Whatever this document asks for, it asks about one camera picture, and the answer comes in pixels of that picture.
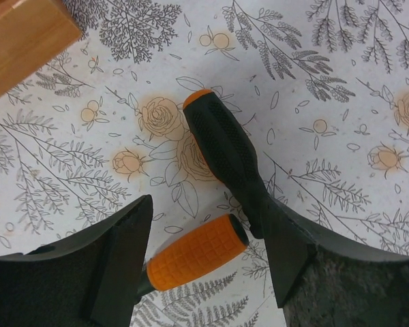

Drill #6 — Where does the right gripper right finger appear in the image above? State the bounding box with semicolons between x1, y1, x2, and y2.
260;197;409;326

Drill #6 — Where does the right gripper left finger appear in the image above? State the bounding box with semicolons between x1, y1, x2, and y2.
0;195;153;326

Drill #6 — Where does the orange compartment tray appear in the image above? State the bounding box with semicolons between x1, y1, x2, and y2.
0;0;82;97

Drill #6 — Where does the orange handled screwdriver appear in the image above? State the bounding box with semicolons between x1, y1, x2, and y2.
136;214;249;300

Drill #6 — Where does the black handled screwdriver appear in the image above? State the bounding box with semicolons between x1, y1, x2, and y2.
183;89;268;239

